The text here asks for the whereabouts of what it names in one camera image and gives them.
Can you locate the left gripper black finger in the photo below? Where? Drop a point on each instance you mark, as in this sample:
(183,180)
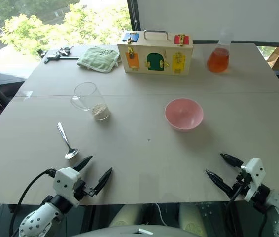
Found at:
(82,163)
(103,180)

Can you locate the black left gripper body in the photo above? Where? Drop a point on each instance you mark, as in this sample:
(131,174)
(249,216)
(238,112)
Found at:
(80,190)

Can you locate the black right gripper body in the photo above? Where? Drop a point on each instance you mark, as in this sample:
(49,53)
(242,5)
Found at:
(242,184)

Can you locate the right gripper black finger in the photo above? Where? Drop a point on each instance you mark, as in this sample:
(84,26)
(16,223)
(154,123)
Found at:
(232,161)
(220,182)

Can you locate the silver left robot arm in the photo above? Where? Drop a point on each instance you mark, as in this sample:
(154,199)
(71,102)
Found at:
(38,219)

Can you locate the white powder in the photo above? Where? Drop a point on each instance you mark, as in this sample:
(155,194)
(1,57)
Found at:
(100,110)

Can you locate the silver metal spoon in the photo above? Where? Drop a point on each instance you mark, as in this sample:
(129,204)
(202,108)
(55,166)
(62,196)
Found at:
(71,153)

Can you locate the pale rounded shape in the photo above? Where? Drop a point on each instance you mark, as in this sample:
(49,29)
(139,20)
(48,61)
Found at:
(192,219)
(127,214)

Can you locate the pink plastic bowl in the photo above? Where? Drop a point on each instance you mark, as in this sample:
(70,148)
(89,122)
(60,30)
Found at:
(184,116)

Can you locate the clear glass mug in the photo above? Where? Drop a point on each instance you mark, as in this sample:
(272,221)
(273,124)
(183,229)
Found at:
(87,96)

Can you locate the clear tape strip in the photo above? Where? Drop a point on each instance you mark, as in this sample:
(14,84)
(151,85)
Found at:
(24,93)

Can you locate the glass flask with orange liquid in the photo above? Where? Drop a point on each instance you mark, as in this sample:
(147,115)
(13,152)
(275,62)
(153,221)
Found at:
(218,60)

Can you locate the green striped cloth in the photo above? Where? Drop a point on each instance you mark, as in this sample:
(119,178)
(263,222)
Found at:
(97,59)

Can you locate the black key bunch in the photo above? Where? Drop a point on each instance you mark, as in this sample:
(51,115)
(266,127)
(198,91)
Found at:
(64,51)

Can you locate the wooden lock box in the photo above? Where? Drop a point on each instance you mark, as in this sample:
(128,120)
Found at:
(151,50)

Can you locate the white board panel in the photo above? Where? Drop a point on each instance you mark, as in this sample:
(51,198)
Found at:
(203,17)

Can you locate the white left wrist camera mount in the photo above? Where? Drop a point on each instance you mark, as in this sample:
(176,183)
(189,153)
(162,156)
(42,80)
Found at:
(65,180)

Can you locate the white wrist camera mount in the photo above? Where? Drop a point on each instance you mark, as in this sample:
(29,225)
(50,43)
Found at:
(255,170)
(65,180)

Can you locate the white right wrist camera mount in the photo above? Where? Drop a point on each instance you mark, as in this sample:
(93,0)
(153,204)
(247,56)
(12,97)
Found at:
(255,170)

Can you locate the black window post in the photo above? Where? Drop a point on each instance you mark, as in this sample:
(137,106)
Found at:
(131,14)

